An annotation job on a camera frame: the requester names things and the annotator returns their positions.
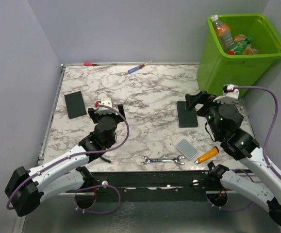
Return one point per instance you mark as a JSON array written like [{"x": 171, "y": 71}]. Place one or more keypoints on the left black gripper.
[{"x": 96, "y": 117}]

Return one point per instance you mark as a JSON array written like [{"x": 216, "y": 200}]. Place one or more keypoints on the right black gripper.
[{"x": 191, "y": 100}]

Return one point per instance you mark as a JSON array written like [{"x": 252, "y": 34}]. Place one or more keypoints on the green sprite bottle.
[{"x": 239, "y": 47}]

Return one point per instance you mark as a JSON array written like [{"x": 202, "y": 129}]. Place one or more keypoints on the orange label bottle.
[
  {"x": 222, "y": 32},
  {"x": 249, "y": 50}
]

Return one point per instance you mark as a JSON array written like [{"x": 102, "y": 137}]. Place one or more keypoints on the red label bottle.
[{"x": 230, "y": 52}]

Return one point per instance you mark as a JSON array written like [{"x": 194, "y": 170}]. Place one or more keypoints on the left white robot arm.
[{"x": 27, "y": 188}]

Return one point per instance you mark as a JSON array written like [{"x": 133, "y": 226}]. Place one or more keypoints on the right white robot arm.
[{"x": 225, "y": 120}]

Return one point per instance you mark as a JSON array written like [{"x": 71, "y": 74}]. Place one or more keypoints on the green plastic bin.
[{"x": 216, "y": 68}]

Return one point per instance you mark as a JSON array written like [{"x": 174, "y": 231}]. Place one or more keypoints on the right black foam pad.
[{"x": 186, "y": 119}]

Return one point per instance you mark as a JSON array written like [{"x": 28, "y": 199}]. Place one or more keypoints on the black foam pad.
[
  {"x": 75, "y": 105},
  {"x": 186, "y": 119}
]

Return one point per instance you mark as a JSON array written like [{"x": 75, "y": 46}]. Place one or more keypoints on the left black foam pad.
[{"x": 75, "y": 105}]

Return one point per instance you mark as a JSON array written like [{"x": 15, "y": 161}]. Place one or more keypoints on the grey rectangular sharpening stone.
[{"x": 187, "y": 149}]

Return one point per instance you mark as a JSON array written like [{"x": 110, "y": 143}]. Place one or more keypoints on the silver open-end wrench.
[{"x": 176, "y": 160}]

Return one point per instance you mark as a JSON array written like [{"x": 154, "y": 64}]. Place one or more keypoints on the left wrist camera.
[{"x": 104, "y": 106}]

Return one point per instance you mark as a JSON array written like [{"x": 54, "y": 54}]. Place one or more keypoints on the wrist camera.
[
  {"x": 104, "y": 106},
  {"x": 230, "y": 94}
]

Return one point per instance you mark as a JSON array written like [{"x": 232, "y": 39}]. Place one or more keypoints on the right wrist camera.
[{"x": 230, "y": 94}]

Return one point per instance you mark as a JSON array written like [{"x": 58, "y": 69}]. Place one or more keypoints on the blue handled pliers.
[{"x": 105, "y": 160}]

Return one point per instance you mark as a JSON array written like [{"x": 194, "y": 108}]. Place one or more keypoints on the blue handled screwdriver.
[{"x": 134, "y": 69}]

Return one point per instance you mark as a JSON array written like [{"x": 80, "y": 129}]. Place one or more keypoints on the orange screwdriver handle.
[{"x": 208, "y": 155}]

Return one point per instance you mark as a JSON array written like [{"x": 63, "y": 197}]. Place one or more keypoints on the black base frame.
[{"x": 158, "y": 185}]

